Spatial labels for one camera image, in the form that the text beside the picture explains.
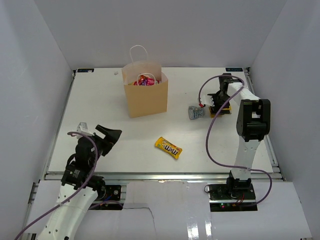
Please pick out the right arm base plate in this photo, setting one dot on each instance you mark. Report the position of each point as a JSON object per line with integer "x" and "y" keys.
{"x": 221, "y": 200}

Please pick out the yellow M&M's packet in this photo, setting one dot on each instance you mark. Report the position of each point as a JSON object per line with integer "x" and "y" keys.
{"x": 168, "y": 147}

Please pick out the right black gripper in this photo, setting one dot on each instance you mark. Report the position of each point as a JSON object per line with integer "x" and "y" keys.
{"x": 217, "y": 107}

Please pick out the colourful Fox's candy bag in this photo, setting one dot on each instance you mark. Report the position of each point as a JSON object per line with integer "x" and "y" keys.
{"x": 135, "y": 82}

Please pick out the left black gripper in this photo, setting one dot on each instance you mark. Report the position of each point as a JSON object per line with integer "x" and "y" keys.
{"x": 111, "y": 137}

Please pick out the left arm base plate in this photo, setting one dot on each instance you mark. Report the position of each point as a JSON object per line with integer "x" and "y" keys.
{"x": 109, "y": 193}

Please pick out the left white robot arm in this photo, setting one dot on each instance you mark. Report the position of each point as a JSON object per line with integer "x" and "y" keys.
{"x": 80, "y": 187}

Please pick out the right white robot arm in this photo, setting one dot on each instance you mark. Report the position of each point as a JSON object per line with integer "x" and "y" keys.
{"x": 252, "y": 125}

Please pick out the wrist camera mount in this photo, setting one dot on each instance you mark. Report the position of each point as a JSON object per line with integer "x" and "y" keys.
{"x": 81, "y": 131}
{"x": 206, "y": 100}

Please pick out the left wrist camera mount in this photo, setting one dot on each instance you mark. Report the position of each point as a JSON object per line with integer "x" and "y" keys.
{"x": 81, "y": 131}

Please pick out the brown paper bag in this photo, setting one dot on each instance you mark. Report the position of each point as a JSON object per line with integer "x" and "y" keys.
{"x": 145, "y": 100}

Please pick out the silver foil snack packet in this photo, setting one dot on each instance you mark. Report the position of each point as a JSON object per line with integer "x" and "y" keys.
{"x": 195, "y": 112}

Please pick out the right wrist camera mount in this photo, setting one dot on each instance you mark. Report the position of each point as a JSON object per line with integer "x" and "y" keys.
{"x": 206, "y": 100}

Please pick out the aluminium table frame rail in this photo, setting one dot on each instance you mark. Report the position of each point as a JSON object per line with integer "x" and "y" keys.
{"x": 169, "y": 176}

